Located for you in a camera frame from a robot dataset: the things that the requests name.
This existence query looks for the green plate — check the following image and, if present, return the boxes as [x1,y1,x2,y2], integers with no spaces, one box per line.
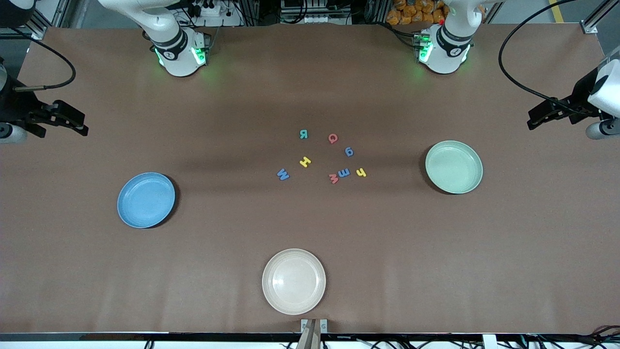
[425,140,484,194]

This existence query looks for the blue plate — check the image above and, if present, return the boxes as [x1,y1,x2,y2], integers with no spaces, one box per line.
[117,172,176,229]

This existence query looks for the beige plate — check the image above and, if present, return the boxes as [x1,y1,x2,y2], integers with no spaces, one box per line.
[262,248,326,316]

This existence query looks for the orange snack bag pile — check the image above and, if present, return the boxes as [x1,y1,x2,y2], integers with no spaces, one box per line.
[386,0,446,26]

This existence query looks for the large white power strip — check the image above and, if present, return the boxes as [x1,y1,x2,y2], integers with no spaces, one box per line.
[174,2,243,27]

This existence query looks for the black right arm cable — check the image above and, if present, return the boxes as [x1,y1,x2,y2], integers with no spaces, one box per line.
[10,27,77,93]

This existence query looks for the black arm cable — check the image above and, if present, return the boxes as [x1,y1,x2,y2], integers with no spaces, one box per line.
[10,27,77,93]
[498,0,601,117]

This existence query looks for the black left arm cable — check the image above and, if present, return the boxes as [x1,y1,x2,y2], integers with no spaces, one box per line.
[498,0,601,117]

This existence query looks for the aluminium frame corner post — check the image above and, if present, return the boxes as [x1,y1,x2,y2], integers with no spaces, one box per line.
[581,0,620,34]
[0,0,66,40]

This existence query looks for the black cable bundle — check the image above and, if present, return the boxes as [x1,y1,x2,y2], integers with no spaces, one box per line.
[523,324,620,349]

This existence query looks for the metal table edge bracket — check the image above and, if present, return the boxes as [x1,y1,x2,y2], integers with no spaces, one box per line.
[300,318,328,334]

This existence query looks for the beige mounting post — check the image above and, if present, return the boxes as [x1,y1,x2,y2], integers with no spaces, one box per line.
[296,320,322,349]

